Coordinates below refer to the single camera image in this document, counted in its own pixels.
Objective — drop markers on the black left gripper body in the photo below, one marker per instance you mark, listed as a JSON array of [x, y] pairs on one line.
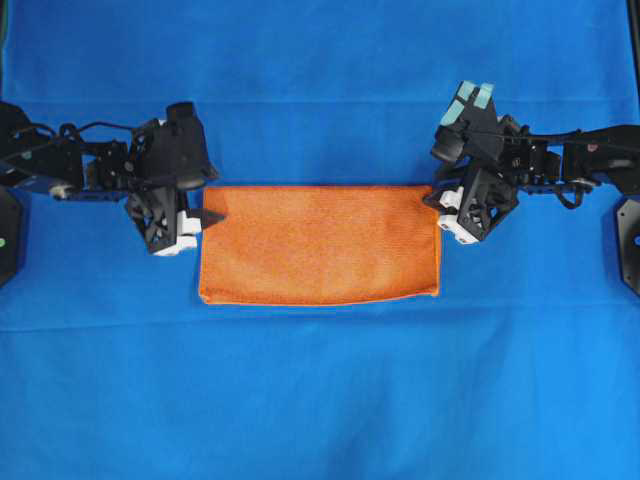
[[159, 212]]

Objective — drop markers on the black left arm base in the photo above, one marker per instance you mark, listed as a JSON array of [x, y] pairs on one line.
[[11, 235]]

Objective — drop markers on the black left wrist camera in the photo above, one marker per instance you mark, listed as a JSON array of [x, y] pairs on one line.
[[177, 153]]

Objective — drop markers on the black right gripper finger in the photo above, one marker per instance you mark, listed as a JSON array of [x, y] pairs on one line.
[[441, 199]]

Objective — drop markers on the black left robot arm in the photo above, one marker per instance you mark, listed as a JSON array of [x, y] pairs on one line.
[[63, 165]]

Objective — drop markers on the orange microfiber towel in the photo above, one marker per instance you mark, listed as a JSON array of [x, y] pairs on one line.
[[313, 246]]

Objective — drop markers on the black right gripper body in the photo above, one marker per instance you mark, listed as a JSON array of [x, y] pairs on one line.
[[483, 199]]

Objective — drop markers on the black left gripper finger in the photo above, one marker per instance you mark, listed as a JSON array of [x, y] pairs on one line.
[[206, 218]]

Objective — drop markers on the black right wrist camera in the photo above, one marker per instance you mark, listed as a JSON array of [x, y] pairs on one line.
[[470, 126]]

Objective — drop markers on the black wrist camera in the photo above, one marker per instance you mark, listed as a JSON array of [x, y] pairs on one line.
[[177, 153], [470, 126]]

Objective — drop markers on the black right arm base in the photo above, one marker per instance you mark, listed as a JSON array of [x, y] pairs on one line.
[[627, 224]]

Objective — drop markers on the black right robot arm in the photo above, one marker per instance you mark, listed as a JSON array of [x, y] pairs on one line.
[[486, 164]]

